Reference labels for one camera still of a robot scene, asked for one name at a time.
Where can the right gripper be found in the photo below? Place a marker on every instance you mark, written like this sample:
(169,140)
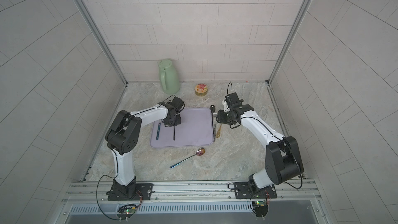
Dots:
(221,117)

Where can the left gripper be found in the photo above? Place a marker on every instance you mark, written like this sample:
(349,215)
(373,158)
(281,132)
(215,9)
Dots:
(172,123)

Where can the ornate gold fork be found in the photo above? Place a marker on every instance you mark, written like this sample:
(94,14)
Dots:
(217,135)

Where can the lilac plastic tray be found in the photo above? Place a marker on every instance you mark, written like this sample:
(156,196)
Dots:
(195,130)

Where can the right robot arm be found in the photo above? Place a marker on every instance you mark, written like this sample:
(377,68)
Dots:
(282,154)

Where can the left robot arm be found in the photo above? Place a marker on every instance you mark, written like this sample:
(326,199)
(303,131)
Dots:
(123,135)

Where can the iridescent rainbow spoon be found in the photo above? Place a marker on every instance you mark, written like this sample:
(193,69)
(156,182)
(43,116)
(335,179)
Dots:
(199,152)

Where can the round floral tin can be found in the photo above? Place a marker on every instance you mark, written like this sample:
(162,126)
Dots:
(201,89)

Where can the green thermos jug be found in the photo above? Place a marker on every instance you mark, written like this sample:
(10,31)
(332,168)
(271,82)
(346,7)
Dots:
(168,77)

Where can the right controller board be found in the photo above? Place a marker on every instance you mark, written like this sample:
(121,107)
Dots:
(260,208)

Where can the controller board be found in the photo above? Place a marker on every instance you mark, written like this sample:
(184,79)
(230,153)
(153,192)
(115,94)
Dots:
(125,212)
(260,208)

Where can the left controller board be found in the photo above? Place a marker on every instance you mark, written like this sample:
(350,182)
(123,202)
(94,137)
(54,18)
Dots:
(125,212)

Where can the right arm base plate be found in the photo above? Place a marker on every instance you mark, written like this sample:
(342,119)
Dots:
(247,190)

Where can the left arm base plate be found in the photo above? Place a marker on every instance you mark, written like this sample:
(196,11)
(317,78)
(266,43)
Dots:
(132,192)

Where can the aluminium mounting rail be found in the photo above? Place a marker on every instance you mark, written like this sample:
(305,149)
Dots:
(188,191)

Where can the left corner aluminium post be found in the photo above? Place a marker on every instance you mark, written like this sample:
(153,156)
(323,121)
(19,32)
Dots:
(99,38)

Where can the corner aluminium post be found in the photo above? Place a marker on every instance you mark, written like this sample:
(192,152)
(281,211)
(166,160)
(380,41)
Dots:
(99,38)
(295,27)

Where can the right corner aluminium post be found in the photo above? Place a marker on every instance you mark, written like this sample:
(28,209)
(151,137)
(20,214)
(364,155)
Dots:
(295,27)

